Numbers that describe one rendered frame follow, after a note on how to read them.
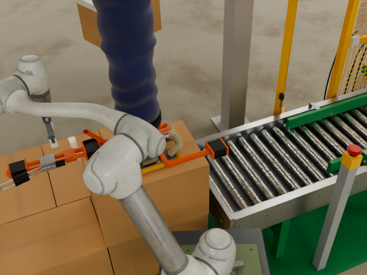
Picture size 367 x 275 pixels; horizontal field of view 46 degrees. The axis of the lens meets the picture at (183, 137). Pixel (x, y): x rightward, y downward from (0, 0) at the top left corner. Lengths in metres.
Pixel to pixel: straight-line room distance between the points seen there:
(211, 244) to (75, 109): 0.75
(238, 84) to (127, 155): 2.26
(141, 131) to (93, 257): 1.11
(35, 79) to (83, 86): 2.79
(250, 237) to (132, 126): 0.93
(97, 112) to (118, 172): 0.31
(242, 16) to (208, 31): 2.16
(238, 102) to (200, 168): 1.59
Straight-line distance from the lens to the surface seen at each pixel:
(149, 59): 1.87
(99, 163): 1.41
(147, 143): 1.50
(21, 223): 2.66
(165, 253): 1.62
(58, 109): 1.67
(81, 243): 2.47
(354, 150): 2.26
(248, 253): 2.08
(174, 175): 2.16
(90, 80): 4.67
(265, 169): 2.76
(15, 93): 1.74
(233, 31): 3.31
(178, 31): 5.45
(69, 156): 2.12
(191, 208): 2.40
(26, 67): 1.81
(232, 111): 3.73
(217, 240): 1.77
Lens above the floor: 2.50
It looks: 41 degrees down
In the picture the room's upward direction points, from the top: 2 degrees counter-clockwise
